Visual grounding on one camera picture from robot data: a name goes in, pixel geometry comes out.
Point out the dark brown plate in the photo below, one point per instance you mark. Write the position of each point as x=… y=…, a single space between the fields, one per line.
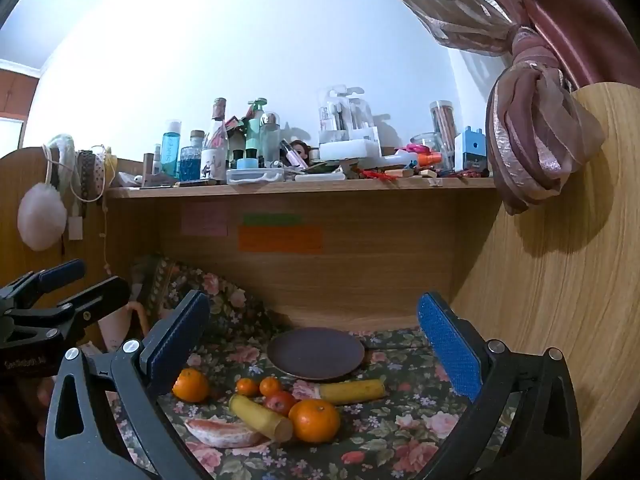
x=315 y=352

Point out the white plastic bottle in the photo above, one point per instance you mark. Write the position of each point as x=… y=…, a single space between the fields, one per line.
x=397 y=161

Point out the white fluffy pom-pom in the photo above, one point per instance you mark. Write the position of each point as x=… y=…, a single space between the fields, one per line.
x=40 y=217

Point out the blue pencil sharpener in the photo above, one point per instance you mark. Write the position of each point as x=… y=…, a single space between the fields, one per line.
x=472 y=152

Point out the empty glass jar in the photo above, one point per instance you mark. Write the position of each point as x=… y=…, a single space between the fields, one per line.
x=426 y=142

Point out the white fluffy headband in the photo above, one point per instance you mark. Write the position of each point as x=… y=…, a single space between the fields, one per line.
x=62 y=152

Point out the yellow banana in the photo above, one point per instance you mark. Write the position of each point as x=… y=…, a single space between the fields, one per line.
x=260 y=417
x=352 y=391

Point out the orange capped bottle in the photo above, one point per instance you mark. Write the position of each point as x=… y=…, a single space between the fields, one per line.
x=431 y=160

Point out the pink fruit slice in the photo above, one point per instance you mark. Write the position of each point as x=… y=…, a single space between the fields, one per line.
x=220 y=432

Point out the tall blue liquid bottle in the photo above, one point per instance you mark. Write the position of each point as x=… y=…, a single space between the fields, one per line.
x=171 y=150

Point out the patterned headbands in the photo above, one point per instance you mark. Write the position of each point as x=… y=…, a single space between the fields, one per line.
x=90 y=175

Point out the small mandarin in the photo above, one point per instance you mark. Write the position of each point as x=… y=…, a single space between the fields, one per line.
x=247 y=386
x=270 y=386

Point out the clear jar of pencils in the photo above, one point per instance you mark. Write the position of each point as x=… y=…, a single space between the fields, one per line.
x=442 y=127

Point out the white plastic box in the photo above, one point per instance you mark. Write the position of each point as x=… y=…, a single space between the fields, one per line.
x=255 y=175

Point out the doll head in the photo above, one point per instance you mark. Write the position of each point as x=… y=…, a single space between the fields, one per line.
x=301 y=150

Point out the round blue liquid bottle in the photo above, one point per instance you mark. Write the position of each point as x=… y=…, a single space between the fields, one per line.
x=191 y=165

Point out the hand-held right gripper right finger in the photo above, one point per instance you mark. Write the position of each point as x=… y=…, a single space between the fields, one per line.
x=450 y=345

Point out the pink curtain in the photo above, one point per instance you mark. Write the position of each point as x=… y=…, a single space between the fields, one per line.
x=530 y=125

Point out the light blue jar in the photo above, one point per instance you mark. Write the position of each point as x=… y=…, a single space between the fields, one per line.
x=247 y=164

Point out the large orange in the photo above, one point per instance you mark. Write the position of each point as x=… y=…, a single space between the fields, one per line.
x=314 y=420

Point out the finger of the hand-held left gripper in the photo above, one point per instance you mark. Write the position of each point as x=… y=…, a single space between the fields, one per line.
x=60 y=272
x=100 y=295

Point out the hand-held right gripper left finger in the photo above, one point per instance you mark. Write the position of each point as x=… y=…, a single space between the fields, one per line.
x=185 y=340

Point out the pink sticky note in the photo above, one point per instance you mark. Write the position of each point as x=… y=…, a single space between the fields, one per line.
x=205 y=221

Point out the floral tablecloth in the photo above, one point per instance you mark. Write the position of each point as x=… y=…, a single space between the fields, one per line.
x=390 y=430

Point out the clear bottle silver cap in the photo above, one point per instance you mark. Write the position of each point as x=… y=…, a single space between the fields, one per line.
x=270 y=137

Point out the small white bottle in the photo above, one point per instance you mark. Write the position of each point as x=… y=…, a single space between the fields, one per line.
x=157 y=162

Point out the glass bottle with label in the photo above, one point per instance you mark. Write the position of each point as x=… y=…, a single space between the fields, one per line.
x=215 y=155

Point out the green sticky note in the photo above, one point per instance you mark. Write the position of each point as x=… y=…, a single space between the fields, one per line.
x=272 y=220

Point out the red apple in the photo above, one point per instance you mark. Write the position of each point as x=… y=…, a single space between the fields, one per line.
x=281 y=402

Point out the green pump bottle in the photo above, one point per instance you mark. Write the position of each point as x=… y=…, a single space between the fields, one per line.
x=255 y=125

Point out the clear plastic organiser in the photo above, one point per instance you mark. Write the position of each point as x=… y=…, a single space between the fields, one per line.
x=347 y=130

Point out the pink object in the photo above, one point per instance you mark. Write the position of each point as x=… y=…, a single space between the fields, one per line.
x=117 y=327

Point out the medium orange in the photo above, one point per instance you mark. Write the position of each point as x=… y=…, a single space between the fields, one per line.
x=191 y=385

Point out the orange sticky note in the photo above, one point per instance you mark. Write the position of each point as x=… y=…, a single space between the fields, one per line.
x=280 y=239

